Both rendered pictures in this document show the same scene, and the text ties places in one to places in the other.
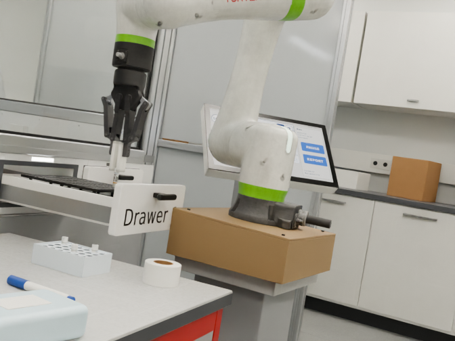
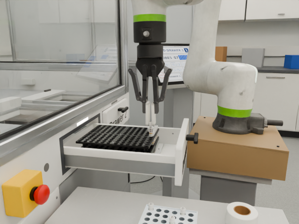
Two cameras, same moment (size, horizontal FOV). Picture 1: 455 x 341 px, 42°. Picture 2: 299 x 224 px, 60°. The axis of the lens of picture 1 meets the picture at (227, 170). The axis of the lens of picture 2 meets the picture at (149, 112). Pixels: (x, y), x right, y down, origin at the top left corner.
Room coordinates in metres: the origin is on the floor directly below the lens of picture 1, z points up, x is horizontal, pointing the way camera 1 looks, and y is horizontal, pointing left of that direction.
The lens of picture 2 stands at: (0.65, 0.41, 1.17)
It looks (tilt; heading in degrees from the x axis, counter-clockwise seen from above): 14 degrees down; 348
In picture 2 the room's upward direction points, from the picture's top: straight up
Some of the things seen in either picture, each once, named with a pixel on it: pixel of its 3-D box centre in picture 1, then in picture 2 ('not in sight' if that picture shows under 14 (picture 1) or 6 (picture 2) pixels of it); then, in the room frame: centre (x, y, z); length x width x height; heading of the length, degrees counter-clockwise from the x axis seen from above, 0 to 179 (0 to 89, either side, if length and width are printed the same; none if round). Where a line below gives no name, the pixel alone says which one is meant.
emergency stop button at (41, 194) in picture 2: not in sight; (39, 194); (1.16, 0.54, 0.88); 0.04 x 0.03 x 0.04; 157
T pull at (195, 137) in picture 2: (162, 196); (191, 138); (1.35, 0.14, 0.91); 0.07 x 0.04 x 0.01; 157
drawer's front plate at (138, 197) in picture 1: (150, 208); (183, 146); (1.36, 0.16, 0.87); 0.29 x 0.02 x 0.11; 157
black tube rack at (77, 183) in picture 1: (80, 195); (120, 143); (1.44, 0.35, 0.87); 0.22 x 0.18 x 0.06; 67
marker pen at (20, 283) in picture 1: (40, 289); not in sight; (0.92, 0.26, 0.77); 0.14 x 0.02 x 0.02; 61
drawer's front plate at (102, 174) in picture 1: (113, 186); (116, 116); (1.77, 0.33, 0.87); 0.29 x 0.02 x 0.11; 157
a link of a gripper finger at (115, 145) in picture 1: (115, 155); (147, 113); (1.39, 0.27, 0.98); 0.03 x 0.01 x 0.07; 157
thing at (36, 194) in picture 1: (76, 196); (118, 145); (1.44, 0.35, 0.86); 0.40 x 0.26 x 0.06; 67
